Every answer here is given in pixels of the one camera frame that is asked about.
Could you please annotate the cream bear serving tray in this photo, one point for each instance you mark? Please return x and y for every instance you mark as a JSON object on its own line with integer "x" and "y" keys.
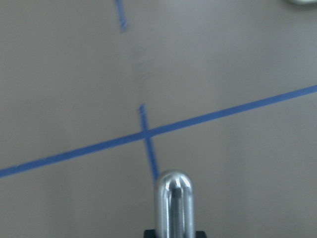
{"x": 302, "y": 2}

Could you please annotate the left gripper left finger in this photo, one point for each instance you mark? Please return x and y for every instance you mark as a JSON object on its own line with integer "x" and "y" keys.
{"x": 149, "y": 234}

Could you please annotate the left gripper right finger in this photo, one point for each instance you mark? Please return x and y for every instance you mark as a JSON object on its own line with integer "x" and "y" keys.
{"x": 201, "y": 234}

